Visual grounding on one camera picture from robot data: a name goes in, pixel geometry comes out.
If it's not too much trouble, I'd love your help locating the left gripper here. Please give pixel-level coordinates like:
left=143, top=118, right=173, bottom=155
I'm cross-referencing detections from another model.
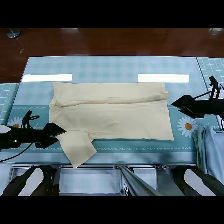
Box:
left=31, top=122, right=67, bottom=149

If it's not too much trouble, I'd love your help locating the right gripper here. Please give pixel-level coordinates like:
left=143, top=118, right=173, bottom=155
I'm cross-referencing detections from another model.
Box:
left=170, top=94, right=210, bottom=119

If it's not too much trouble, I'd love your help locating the light blue garment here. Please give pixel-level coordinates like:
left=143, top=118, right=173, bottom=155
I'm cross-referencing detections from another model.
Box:
left=192, top=124, right=224, bottom=178

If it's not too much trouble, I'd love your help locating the cream T-shirt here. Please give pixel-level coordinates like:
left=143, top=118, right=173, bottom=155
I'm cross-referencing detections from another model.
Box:
left=48, top=81, right=175, bottom=169

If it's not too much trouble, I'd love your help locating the silver round disc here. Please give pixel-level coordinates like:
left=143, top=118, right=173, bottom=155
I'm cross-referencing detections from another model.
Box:
left=6, top=28, right=22, bottom=40

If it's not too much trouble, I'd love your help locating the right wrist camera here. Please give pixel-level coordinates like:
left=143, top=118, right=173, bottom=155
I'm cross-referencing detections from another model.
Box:
left=194, top=75, right=223, bottom=100

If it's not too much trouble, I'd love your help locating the black cable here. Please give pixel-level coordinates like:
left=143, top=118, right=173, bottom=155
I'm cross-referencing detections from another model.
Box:
left=0, top=142, right=35, bottom=164

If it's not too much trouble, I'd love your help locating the silver frame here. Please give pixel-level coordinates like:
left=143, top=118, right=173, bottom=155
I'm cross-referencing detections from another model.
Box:
left=0, top=161, right=224, bottom=197

